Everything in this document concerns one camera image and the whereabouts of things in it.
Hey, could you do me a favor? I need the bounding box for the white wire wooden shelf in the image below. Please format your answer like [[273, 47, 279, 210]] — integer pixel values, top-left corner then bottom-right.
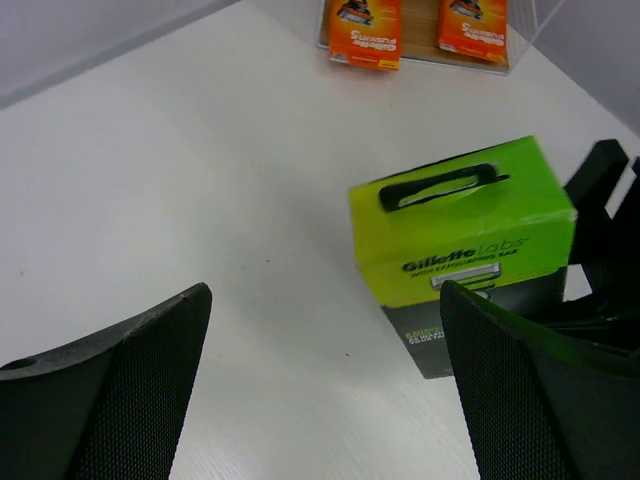
[[314, 0, 571, 79]]

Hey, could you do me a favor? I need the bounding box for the orange razor box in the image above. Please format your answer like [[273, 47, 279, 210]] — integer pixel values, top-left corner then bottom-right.
[[437, 0, 508, 64], [328, 0, 402, 71]]

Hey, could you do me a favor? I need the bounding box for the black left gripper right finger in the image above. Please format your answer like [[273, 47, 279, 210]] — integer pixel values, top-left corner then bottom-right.
[[440, 281, 639, 479]]

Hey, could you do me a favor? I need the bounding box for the black green razor box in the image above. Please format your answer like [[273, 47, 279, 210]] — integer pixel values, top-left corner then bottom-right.
[[348, 136, 577, 379]]

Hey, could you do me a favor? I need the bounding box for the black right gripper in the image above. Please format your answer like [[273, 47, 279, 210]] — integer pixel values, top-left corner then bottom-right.
[[542, 139, 639, 358]]

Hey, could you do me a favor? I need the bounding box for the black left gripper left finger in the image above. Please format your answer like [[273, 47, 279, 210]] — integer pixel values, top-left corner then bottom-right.
[[1, 283, 212, 479]]

